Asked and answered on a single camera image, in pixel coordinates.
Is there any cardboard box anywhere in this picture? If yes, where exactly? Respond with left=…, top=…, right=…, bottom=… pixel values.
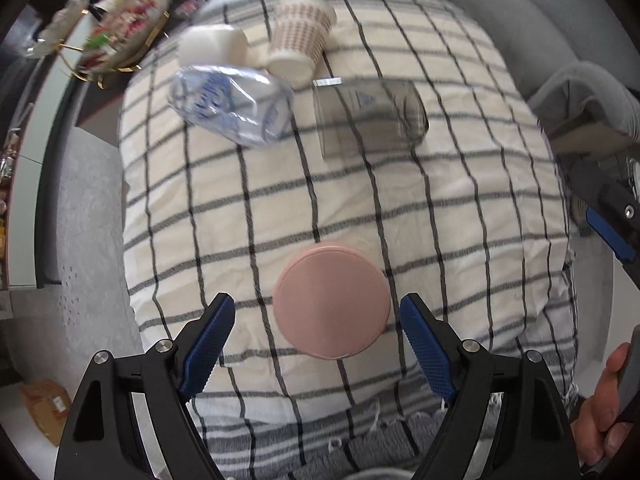
left=19, top=379, right=74, bottom=447

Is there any checked cream blanket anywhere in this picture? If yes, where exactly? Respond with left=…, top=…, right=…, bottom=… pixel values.
left=117, top=0, right=582, bottom=480

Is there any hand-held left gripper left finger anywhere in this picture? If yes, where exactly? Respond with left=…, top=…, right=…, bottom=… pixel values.
left=52, top=292, right=236, bottom=480

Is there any pink cup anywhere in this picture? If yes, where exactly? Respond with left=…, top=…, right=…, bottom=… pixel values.
left=273, top=241, right=391, bottom=360

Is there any patterned paper cup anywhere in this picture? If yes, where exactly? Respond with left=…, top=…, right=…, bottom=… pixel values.
left=265, top=0, right=338, bottom=87

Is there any grey sofa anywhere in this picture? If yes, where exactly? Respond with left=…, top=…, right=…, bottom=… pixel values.
left=425, top=0, right=640, bottom=158

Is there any white cup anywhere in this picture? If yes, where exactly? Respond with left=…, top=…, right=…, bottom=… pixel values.
left=178, top=24, right=249, bottom=68

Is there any person's right hand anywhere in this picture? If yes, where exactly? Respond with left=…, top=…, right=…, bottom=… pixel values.
left=570, top=342, right=635, bottom=472

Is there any snack tray on gold stand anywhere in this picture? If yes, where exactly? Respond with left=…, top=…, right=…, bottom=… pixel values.
left=70, top=0, right=174, bottom=90

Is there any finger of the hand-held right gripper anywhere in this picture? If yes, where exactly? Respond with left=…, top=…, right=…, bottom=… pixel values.
left=569, top=159, right=640, bottom=283

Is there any clear grey glass cup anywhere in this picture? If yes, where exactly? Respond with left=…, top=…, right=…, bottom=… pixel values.
left=312, top=78, right=431, bottom=161

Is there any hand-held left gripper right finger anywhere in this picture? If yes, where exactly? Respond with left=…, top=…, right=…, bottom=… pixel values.
left=400, top=293, right=584, bottom=480

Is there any clear glass ornament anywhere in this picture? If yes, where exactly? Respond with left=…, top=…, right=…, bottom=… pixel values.
left=27, top=0, right=92, bottom=58

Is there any clear plastic water bottle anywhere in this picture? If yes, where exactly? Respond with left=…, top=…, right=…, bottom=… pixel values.
left=168, top=63, right=296, bottom=149

